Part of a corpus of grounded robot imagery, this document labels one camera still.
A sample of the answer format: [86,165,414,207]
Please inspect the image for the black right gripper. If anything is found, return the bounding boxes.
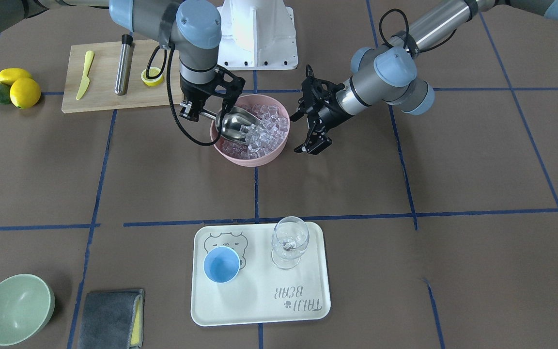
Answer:
[178,65,246,122]

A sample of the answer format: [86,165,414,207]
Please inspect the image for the green bowl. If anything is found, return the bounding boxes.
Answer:
[0,274,55,346]

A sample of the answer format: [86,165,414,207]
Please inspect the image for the pile of clear ice cubes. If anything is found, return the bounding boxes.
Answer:
[219,104,289,160]

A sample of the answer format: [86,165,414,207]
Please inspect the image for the wooden cutting board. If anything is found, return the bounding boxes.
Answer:
[62,40,169,113]

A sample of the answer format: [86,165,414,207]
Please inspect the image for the metal cylinder with black cap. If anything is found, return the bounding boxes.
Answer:
[114,34,134,96]

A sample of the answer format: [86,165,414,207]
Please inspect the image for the clear wine glass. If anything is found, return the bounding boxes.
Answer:
[271,216,310,270]

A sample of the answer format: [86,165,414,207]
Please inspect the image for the yellow plastic knife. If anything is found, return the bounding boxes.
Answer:
[76,50,95,101]

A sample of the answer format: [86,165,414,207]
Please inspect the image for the grey folded cloth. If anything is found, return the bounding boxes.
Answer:
[77,288,145,349]

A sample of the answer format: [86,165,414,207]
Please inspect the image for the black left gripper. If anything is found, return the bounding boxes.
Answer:
[290,64,352,155]

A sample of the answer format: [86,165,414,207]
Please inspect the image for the cream bear tray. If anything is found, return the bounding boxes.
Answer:
[190,222,331,326]

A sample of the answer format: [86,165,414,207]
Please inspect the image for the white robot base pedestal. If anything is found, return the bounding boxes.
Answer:
[217,0,299,71]

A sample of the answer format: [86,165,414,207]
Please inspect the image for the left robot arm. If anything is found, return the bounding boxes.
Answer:
[290,0,558,155]

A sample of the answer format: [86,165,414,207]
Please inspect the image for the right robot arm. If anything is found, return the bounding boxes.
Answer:
[0,0,245,121]

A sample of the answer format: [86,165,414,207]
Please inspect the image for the metal ice scoop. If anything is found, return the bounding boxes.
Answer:
[200,106,261,145]

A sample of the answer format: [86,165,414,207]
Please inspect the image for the lemon half slice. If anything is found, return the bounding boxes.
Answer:
[141,66,164,87]

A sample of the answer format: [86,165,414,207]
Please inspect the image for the blue plastic cup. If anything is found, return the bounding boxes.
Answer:
[203,247,241,284]

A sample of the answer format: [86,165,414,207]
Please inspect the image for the pink bowl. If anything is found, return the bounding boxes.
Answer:
[214,94,291,167]

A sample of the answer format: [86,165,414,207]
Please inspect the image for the yellow lemon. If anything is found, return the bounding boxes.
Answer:
[0,67,33,86]
[10,78,42,109]

